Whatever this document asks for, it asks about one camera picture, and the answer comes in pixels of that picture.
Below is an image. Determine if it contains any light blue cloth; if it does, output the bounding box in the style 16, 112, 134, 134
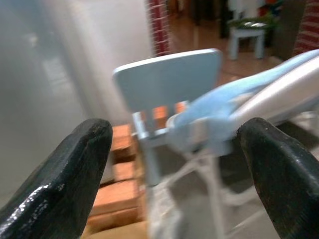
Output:
171, 49, 319, 130

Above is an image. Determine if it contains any white metal ironing board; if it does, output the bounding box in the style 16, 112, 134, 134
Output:
147, 48, 319, 239

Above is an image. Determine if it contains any large orange brick pile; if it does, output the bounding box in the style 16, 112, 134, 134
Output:
84, 123, 147, 232

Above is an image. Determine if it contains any green seat cushion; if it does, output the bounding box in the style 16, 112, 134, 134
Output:
228, 17, 270, 29

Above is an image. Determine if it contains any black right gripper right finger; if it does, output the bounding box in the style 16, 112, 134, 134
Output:
236, 118, 319, 239

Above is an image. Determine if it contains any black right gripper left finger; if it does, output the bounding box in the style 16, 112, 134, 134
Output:
0, 119, 113, 239

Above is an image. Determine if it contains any light blue plastic chair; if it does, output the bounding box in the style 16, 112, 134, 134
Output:
112, 48, 234, 187

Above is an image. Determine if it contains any small orange brick stack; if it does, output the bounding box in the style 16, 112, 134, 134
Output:
139, 102, 187, 130

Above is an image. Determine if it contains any small white stool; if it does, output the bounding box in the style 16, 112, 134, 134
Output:
228, 17, 267, 60

